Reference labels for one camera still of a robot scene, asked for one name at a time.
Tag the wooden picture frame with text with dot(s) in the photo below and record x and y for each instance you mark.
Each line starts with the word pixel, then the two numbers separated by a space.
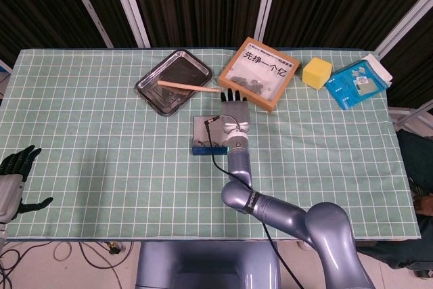
pixel 260 72

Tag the blue tissue pack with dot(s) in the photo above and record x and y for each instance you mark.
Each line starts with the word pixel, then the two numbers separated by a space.
pixel 352 86

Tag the blue-grey robot torso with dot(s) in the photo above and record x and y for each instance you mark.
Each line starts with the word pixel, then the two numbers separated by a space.
pixel 203 262

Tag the person in dark clothes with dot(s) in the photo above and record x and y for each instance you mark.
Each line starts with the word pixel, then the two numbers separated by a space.
pixel 416 167

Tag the silver aluminium profile rack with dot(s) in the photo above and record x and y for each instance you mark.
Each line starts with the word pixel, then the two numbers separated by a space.
pixel 412 116

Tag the yellow cube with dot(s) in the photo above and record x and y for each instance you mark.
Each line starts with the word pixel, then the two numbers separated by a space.
pixel 316 72

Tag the blue rectangular box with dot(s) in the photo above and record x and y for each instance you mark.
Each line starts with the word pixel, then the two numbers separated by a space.
pixel 203 151

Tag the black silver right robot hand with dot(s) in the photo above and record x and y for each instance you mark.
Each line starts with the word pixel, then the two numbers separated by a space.
pixel 235 113

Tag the thin-framed eyeglasses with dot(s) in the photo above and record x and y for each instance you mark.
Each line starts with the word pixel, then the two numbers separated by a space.
pixel 203 142

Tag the stainless steel tray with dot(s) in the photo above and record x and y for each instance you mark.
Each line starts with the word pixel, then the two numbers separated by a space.
pixel 182 69

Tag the white blue box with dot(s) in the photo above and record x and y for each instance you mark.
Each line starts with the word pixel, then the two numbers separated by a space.
pixel 5 67

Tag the green checked tablecloth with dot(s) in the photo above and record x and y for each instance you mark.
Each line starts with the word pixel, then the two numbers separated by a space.
pixel 101 167

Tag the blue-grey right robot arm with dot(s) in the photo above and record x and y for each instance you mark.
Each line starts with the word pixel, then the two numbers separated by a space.
pixel 324 228

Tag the wooden stick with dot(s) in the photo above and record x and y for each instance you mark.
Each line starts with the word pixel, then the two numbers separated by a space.
pixel 189 86

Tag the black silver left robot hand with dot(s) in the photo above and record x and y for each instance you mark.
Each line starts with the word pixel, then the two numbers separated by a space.
pixel 8 194

